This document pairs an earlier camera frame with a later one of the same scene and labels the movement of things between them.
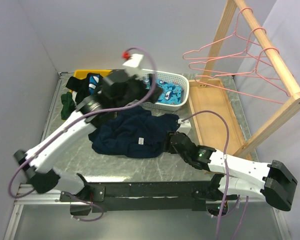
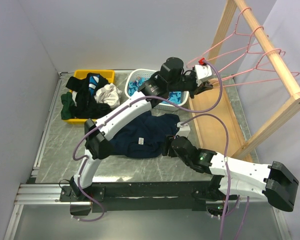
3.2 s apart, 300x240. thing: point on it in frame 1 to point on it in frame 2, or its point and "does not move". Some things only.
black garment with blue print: x=84 y=87 does not move
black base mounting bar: x=122 y=196 does not move
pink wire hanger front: x=248 y=72 to x=298 y=73
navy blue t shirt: x=134 y=132 does not move
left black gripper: x=153 y=96 to x=202 y=87
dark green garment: x=68 y=105 does not move
